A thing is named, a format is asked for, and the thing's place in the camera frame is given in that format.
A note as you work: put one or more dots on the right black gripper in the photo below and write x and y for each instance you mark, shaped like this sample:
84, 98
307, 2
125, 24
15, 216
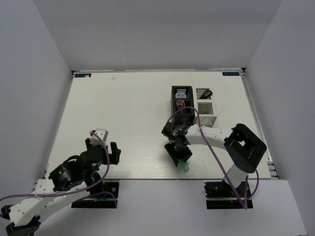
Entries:
175, 156

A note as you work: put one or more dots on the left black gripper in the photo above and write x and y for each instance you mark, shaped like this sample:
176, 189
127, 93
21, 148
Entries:
114, 157

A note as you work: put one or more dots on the green translucent eraser pen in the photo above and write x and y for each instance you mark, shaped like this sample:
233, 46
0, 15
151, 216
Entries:
184, 166

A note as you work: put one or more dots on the pink-capped crayon tube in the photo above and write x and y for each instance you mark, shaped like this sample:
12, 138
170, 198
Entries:
180, 103

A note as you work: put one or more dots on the green cap black highlighter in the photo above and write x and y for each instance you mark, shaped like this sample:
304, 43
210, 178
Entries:
210, 93

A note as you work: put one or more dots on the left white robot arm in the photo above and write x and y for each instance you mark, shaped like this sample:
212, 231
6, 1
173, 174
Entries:
76, 181

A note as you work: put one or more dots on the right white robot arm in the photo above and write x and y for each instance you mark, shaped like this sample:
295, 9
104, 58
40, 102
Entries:
245, 149

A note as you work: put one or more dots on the white metal organizer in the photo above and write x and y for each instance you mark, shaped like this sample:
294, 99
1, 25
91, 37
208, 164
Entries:
205, 107

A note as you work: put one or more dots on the black metal organizer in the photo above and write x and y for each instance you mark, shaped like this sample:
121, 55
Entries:
186, 115

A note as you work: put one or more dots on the right blue table label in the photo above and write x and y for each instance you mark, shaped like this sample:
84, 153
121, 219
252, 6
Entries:
230, 73

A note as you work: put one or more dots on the blue table label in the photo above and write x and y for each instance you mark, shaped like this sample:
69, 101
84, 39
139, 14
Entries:
230, 73
83, 75

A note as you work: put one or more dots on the left blue table label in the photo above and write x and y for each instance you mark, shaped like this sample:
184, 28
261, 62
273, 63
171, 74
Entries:
83, 75

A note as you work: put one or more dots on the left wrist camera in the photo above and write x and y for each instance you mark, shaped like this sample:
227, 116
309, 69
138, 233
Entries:
98, 137

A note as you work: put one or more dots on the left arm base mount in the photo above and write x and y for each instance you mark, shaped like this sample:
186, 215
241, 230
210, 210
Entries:
108, 199

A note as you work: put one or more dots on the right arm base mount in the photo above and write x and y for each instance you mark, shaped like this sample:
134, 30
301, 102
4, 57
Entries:
220, 196

